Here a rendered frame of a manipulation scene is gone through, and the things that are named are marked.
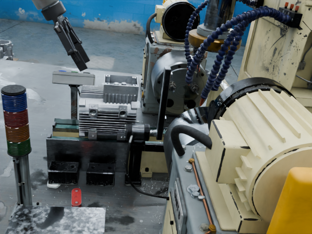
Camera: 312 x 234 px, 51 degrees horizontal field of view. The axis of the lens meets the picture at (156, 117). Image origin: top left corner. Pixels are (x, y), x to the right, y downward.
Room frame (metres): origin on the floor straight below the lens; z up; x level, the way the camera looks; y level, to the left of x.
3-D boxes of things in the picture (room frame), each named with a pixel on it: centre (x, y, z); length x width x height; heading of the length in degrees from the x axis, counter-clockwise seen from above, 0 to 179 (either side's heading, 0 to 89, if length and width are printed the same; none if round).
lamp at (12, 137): (0.75, 0.37, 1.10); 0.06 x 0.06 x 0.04
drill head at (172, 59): (1.47, -0.08, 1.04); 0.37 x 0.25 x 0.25; 8
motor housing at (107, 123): (1.07, 0.18, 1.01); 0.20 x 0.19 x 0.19; 99
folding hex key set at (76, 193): (0.82, 0.23, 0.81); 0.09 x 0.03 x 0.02; 15
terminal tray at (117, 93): (1.08, 0.14, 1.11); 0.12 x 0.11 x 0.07; 99
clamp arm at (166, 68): (0.96, -0.02, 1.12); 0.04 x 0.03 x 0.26; 98
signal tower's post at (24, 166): (0.75, 0.37, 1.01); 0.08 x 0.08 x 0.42; 8
